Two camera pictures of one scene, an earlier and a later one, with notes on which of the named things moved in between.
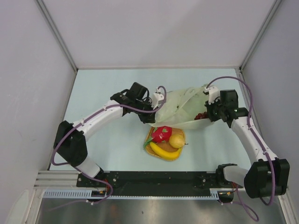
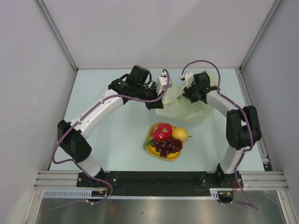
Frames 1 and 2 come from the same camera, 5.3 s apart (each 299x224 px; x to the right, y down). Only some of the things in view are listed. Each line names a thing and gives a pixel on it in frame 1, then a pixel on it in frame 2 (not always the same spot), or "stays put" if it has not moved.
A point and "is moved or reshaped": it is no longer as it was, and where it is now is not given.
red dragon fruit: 160,134 stays put
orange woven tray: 175,131 → 149,142
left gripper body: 146,105 → 151,94
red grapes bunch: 200,115 → 167,146
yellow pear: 177,141 → 180,133
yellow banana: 165,155 stays put
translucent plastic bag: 184,108 is moved or reshaped
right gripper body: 214,110 → 191,93
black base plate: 152,183 stays put
